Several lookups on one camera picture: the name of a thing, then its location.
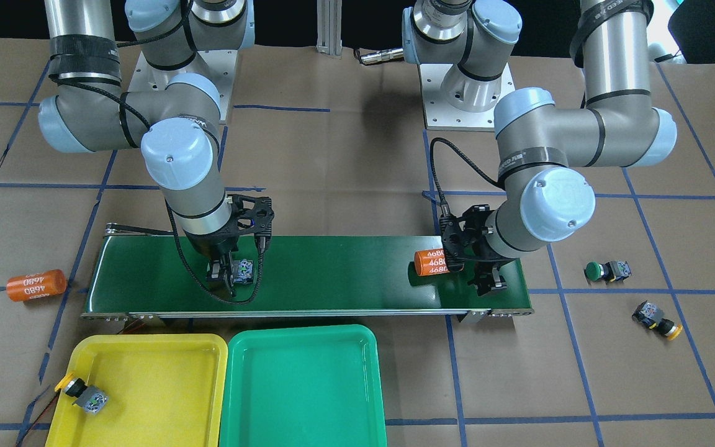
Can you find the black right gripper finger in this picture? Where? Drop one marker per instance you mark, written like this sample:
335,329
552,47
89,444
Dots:
218,277

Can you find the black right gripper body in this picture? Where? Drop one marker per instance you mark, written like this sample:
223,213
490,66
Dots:
210,246

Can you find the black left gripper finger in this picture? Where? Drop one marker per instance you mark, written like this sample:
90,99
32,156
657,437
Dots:
496,281
481,280

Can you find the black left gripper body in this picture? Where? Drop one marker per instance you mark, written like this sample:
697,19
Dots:
488,256

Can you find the green mushroom push button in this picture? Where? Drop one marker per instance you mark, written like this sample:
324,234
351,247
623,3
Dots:
611,271
242,271

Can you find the orange cylinder with white numbers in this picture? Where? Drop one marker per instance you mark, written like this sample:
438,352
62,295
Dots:
32,286

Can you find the yellow mushroom push button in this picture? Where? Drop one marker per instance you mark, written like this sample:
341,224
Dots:
652,317
87,397

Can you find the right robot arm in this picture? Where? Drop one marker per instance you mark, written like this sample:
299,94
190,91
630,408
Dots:
174,125

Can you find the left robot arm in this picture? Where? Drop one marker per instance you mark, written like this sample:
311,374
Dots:
541,147

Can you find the green conveyor belt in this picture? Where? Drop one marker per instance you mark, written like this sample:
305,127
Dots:
141,276

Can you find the yellow plastic tray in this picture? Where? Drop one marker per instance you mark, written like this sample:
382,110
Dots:
163,390

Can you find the green plastic tray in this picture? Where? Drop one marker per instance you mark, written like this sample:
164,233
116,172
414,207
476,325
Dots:
310,386

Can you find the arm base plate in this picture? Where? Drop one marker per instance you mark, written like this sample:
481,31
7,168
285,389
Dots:
457,103
218,66

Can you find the aluminium frame post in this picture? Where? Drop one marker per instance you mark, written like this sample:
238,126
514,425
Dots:
328,25

